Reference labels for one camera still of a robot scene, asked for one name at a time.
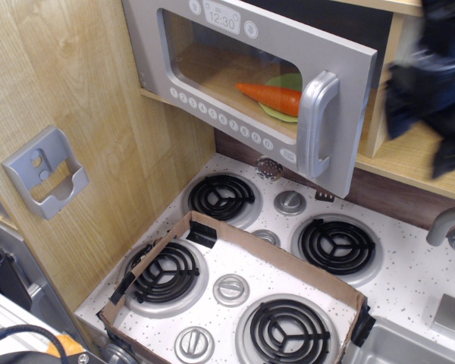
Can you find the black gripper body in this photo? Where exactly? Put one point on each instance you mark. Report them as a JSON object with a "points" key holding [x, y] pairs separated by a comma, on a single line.
{"points": [[427, 80]]}

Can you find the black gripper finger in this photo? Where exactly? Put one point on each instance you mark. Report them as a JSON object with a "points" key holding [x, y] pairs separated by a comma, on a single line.
{"points": [[401, 117], [444, 160]]}

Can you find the silver toy microwave door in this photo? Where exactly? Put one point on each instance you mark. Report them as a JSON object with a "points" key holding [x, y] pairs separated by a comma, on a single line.
{"points": [[193, 53]]}

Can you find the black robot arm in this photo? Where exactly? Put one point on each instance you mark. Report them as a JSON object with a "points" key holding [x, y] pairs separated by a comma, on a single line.
{"points": [[438, 31]]}

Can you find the silver sink faucet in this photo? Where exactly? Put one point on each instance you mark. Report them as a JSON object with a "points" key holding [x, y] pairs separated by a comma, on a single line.
{"points": [[443, 228]]}

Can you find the hanging silver spatula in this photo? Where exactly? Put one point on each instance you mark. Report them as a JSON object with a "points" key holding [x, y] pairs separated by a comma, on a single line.
{"points": [[324, 196]]}

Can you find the green toy plate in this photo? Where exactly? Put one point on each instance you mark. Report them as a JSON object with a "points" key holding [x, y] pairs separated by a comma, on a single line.
{"points": [[292, 81]]}

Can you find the orange toy carrot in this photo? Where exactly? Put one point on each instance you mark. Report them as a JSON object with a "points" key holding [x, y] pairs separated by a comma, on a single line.
{"points": [[284, 100]]}

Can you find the back silver stove knob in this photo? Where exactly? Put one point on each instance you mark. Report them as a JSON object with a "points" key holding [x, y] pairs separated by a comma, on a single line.
{"points": [[290, 203]]}

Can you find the silver stove knob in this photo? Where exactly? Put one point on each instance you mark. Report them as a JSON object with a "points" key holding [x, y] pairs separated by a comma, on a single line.
{"points": [[268, 237], [290, 203], [194, 345]]}

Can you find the hanging silver strainer spoon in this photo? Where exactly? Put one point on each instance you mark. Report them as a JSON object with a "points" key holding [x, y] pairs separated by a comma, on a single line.
{"points": [[268, 169]]}

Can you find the back right black burner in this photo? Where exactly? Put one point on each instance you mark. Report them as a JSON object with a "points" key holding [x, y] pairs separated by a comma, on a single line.
{"points": [[340, 247]]}

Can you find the black burner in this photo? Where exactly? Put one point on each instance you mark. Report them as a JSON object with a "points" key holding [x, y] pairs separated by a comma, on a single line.
{"points": [[171, 275], [221, 196], [340, 247], [288, 331]]}

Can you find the middle silver stove knob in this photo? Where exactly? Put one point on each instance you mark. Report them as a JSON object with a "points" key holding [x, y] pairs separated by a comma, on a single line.
{"points": [[268, 237]]}

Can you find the back left black burner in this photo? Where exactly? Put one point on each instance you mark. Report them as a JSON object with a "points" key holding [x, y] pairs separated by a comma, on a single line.
{"points": [[221, 196]]}

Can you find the silver sink basin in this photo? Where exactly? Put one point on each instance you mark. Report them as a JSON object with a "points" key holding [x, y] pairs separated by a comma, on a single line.
{"points": [[383, 341]]}

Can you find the centre front silver knob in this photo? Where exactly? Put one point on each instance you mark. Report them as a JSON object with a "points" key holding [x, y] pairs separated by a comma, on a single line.
{"points": [[231, 290]]}

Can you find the front right black burner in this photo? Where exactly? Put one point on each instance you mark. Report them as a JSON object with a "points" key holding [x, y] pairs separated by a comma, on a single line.
{"points": [[288, 331]]}

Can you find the front left black burner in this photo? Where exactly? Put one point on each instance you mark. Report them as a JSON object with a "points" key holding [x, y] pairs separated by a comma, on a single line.
{"points": [[171, 275]]}

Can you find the front silver stove knob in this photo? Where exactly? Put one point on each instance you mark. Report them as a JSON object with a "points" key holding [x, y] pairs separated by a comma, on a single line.
{"points": [[194, 345]]}

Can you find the silver oven knob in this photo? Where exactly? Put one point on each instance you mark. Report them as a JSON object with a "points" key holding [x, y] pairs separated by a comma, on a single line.
{"points": [[116, 355]]}

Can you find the orange tag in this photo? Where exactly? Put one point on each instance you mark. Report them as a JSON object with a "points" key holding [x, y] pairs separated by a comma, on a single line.
{"points": [[70, 346]]}

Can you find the silver faucet handle block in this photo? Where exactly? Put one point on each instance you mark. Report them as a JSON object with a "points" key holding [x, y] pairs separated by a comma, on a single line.
{"points": [[444, 321]]}

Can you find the brown cardboard frame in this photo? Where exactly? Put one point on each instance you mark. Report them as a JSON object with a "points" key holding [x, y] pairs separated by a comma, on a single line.
{"points": [[148, 331]]}

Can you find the grey wall phone holder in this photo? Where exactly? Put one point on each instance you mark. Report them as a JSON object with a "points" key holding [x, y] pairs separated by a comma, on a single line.
{"points": [[36, 161]]}

